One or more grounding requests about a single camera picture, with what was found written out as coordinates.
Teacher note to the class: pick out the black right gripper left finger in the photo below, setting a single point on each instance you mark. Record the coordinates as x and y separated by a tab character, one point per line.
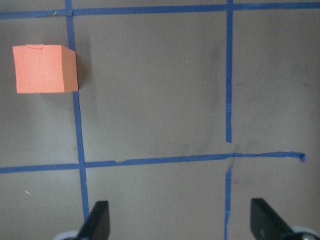
96	226

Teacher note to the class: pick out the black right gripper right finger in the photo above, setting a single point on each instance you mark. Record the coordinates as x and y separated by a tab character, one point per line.
266	224

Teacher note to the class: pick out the orange foam cube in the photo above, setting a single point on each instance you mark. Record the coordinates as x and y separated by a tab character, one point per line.
45	69

